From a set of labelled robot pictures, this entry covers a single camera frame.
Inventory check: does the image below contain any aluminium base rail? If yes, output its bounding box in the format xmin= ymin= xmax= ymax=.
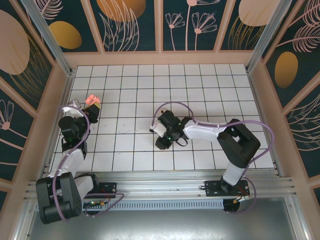
xmin=24 ymin=171 xmax=298 ymax=201

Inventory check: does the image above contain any pink earbud charging case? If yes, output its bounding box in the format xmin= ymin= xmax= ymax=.
xmin=85 ymin=94 xmax=102 ymax=106

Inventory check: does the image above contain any black mounting plate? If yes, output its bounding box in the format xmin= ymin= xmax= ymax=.
xmin=203 ymin=180 xmax=251 ymax=197
xmin=84 ymin=182 xmax=118 ymax=200

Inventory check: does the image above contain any grey metal sheet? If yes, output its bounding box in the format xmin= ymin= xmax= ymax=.
xmin=24 ymin=197 xmax=310 ymax=240

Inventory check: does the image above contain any aluminium frame post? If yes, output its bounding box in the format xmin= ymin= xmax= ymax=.
xmin=20 ymin=0 xmax=76 ymax=76
xmin=245 ymin=0 xmax=300 ymax=74

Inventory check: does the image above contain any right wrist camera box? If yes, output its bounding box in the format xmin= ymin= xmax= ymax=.
xmin=149 ymin=121 xmax=166 ymax=135

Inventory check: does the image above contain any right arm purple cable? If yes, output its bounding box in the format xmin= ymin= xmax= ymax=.
xmin=151 ymin=101 xmax=275 ymax=216

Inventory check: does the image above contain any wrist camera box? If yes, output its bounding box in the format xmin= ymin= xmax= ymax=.
xmin=149 ymin=121 xmax=166 ymax=135
xmin=61 ymin=99 xmax=84 ymax=118

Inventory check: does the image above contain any grey slotted cable duct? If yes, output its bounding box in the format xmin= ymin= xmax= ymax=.
xmin=34 ymin=199 xmax=225 ymax=211

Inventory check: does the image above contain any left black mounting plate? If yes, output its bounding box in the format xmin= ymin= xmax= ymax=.
xmin=84 ymin=182 xmax=118 ymax=200

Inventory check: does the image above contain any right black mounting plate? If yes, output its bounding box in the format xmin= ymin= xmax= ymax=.
xmin=203 ymin=180 xmax=251 ymax=197

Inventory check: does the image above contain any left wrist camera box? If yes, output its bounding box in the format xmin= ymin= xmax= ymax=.
xmin=61 ymin=99 xmax=84 ymax=118

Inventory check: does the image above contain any small circuit board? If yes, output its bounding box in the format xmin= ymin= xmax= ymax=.
xmin=84 ymin=199 xmax=108 ymax=210

